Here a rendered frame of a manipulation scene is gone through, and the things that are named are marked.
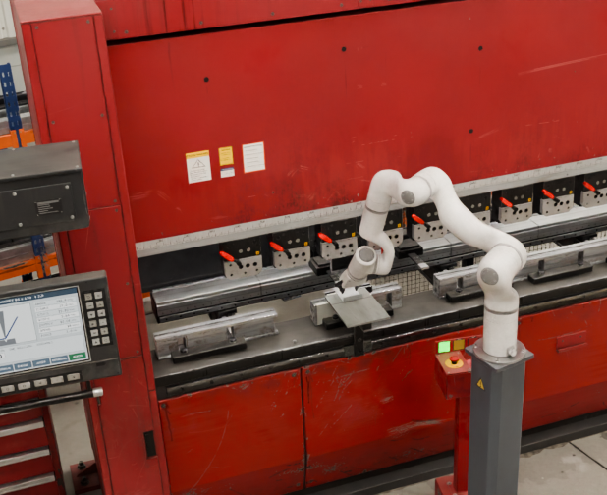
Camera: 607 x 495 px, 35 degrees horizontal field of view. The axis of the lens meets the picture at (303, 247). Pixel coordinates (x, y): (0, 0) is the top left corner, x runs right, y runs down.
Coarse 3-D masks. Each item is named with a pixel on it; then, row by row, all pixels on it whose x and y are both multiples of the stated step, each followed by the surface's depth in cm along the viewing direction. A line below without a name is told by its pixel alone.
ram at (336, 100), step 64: (448, 0) 358; (512, 0) 363; (576, 0) 372; (128, 64) 326; (192, 64) 333; (256, 64) 341; (320, 64) 348; (384, 64) 357; (448, 64) 365; (512, 64) 374; (576, 64) 384; (128, 128) 335; (192, 128) 342; (256, 128) 351; (320, 128) 359; (384, 128) 368; (448, 128) 377; (512, 128) 387; (576, 128) 397; (128, 192) 345; (192, 192) 353; (256, 192) 361; (320, 192) 370
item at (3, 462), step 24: (48, 408) 397; (0, 432) 383; (24, 432) 389; (48, 432) 392; (0, 456) 390; (24, 456) 391; (48, 456) 398; (0, 480) 395; (24, 480) 398; (48, 480) 400
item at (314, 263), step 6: (312, 258) 417; (318, 258) 416; (312, 264) 415; (318, 264) 411; (324, 264) 412; (312, 270) 416; (318, 270) 411; (324, 270) 412; (330, 270) 412; (330, 276) 407; (336, 276) 407; (336, 282) 402
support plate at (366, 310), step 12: (336, 300) 390; (360, 300) 388; (372, 300) 388; (336, 312) 382; (348, 312) 380; (360, 312) 379; (372, 312) 379; (384, 312) 378; (348, 324) 372; (360, 324) 372
